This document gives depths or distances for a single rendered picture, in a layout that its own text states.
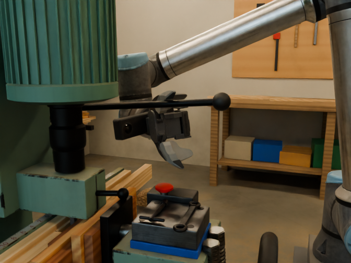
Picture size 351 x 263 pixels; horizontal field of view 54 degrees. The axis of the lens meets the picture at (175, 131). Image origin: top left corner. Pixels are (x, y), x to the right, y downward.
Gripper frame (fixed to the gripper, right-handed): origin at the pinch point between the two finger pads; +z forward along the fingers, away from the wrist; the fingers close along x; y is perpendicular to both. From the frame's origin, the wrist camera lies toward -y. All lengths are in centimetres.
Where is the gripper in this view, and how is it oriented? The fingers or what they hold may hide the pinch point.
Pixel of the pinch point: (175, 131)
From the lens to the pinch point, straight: 65.7
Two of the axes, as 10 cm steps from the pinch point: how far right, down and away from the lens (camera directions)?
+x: 1.1, 9.8, 1.7
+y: 9.1, -1.7, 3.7
